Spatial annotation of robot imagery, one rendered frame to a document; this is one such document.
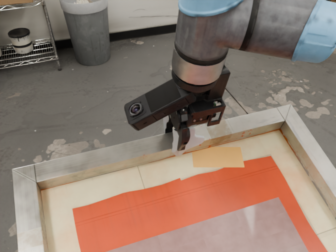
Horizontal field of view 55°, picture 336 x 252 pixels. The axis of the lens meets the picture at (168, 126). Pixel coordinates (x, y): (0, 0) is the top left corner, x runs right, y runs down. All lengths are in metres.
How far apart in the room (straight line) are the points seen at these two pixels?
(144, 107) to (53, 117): 2.39
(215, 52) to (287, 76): 3.04
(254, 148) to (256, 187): 0.09
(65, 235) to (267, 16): 0.46
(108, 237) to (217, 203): 0.21
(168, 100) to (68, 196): 0.26
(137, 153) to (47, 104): 2.47
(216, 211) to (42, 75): 3.03
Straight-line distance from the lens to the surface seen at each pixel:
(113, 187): 0.62
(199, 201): 0.62
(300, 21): 0.41
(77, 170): 0.60
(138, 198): 0.61
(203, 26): 0.39
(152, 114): 0.49
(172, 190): 0.62
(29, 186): 0.61
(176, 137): 0.57
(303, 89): 3.30
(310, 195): 0.70
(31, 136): 2.74
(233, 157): 0.68
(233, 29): 0.39
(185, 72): 0.45
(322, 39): 0.42
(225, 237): 0.61
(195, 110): 0.52
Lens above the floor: 1.70
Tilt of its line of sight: 40 degrees down
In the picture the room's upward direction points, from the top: straight up
